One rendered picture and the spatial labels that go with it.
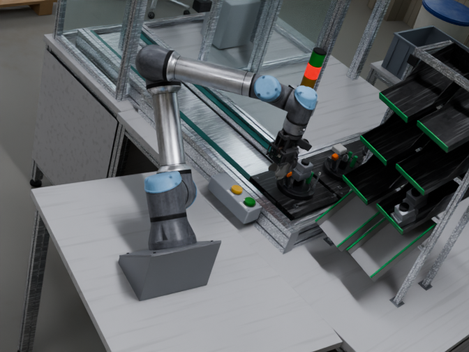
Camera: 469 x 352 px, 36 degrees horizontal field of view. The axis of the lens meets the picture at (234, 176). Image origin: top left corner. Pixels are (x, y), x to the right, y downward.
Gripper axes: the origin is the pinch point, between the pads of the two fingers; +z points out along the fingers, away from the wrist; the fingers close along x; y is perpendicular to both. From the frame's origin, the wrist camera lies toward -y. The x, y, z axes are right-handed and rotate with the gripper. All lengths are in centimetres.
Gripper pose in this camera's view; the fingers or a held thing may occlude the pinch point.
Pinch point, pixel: (279, 175)
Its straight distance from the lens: 252.3
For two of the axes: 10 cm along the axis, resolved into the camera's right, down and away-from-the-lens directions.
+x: 6.3, 5.9, -5.0
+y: -7.3, 2.4, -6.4
